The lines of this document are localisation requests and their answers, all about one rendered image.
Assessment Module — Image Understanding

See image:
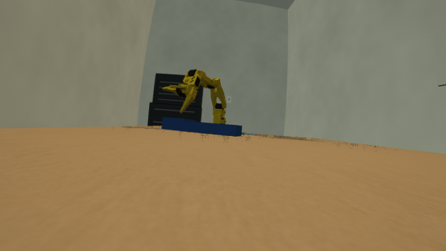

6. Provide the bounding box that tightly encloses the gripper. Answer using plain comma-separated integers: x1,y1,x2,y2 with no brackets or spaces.
162,84,197,113

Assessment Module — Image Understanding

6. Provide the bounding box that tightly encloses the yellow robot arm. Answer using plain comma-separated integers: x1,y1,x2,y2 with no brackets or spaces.
183,70,226,124

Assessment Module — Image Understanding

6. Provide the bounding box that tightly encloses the blue bin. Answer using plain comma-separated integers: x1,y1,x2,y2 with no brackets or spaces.
162,117,242,137

